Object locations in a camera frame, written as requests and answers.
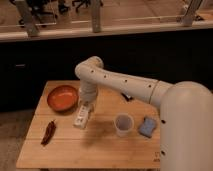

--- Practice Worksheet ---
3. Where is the white labelled bottle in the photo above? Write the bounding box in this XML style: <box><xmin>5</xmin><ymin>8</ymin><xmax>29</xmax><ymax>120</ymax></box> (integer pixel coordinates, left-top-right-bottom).
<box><xmin>74</xmin><ymin>104</ymin><xmax>93</xmax><ymax>129</ymax></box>

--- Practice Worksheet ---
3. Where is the orange ceramic bowl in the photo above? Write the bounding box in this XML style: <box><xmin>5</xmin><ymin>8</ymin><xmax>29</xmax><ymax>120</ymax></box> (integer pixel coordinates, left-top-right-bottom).
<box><xmin>47</xmin><ymin>85</ymin><xmax>79</xmax><ymax>112</ymax></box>

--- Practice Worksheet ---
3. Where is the middle metal window post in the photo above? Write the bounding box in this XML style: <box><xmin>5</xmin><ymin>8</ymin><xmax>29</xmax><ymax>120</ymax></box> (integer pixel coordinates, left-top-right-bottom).
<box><xmin>91</xmin><ymin>0</ymin><xmax>101</xmax><ymax>33</ymax></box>

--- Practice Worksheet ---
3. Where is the blue sponge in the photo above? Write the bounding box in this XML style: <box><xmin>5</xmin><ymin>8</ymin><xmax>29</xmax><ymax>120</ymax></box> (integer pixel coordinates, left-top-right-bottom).
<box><xmin>138</xmin><ymin>117</ymin><xmax>157</xmax><ymax>138</ymax></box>

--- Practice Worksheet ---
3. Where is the wooden table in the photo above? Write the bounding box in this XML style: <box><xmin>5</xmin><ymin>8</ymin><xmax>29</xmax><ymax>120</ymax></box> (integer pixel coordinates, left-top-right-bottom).
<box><xmin>16</xmin><ymin>81</ymin><xmax>160</xmax><ymax>169</ymax></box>

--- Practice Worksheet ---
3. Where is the metal window post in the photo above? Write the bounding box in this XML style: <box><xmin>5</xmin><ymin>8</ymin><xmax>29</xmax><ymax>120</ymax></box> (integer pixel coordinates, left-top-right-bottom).
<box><xmin>181</xmin><ymin>0</ymin><xmax>202</xmax><ymax>27</ymax></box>
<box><xmin>91</xmin><ymin>0</ymin><xmax>101</xmax><ymax>33</ymax></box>
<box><xmin>15</xmin><ymin>0</ymin><xmax>39</xmax><ymax>37</ymax></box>

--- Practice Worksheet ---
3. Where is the black office chair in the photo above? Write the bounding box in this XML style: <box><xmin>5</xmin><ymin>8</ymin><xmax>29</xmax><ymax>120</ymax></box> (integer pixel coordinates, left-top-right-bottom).
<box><xmin>24</xmin><ymin>0</ymin><xmax>70</xmax><ymax>18</ymax></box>

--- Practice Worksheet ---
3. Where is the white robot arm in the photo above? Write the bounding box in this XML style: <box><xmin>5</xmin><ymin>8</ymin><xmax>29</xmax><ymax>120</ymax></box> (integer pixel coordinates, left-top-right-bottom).
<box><xmin>75</xmin><ymin>56</ymin><xmax>213</xmax><ymax>171</ymax></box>

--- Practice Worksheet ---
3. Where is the translucent plastic cup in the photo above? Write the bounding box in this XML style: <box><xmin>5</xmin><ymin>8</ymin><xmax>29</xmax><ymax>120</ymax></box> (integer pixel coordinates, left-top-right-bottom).
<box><xmin>114</xmin><ymin>113</ymin><xmax>134</xmax><ymax>137</ymax></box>

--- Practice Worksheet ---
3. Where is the right metal window post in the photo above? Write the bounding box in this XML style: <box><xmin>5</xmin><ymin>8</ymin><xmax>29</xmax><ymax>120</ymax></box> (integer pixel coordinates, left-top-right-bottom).
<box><xmin>181</xmin><ymin>0</ymin><xmax>202</xmax><ymax>27</ymax></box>

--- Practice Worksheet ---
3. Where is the black and white eraser block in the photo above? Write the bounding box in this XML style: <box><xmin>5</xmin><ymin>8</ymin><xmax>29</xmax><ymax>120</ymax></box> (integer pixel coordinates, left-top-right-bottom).
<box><xmin>121</xmin><ymin>93</ymin><xmax>134</xmax><ymax>102</ymax></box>

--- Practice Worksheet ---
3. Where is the dried red chili pepper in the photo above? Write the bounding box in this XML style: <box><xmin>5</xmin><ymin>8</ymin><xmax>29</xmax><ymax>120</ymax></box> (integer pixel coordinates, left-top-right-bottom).
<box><xmin>41</xmin><ymin>121</ymin><xmax>56</xmax><ymax>146</ymax></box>

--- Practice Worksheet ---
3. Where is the left metal window post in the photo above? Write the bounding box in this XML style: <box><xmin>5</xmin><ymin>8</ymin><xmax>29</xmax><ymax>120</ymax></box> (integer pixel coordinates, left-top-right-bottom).
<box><xmin>15</xmin><ymin>0</ymin><xmax>39</xmax><ymax>37</ymax></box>

